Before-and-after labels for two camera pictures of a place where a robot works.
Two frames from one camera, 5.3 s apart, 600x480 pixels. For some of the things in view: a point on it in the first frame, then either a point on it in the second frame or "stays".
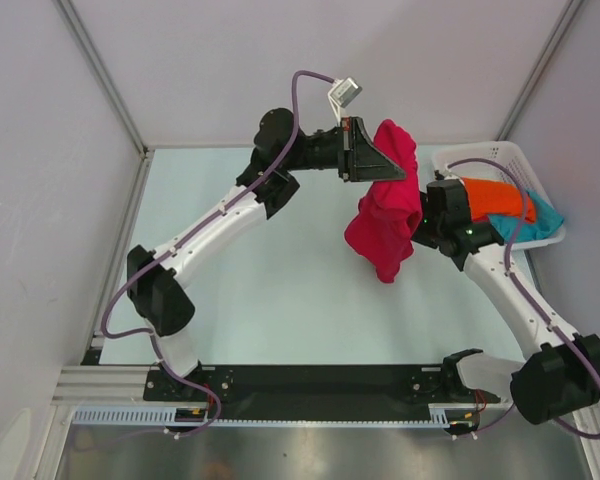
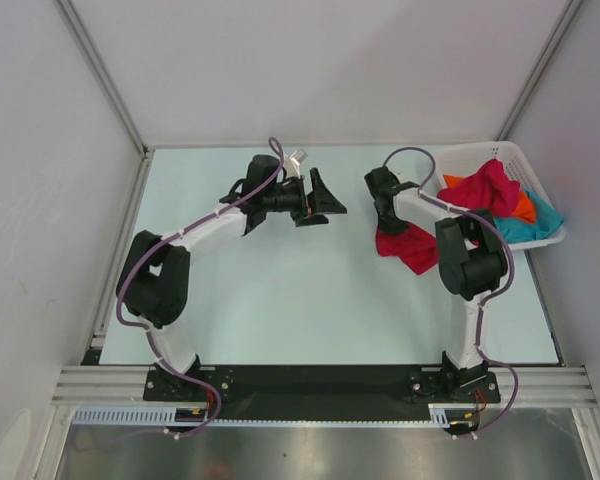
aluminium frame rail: x=105 y=386 stays
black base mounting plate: x=310 y=387 stays
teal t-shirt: x=513 y=229 stays
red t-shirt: x=388 y=213 to x=489 y=187
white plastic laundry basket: x=510 y=153 stays
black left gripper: x=359 y=160 to x=319 y=200
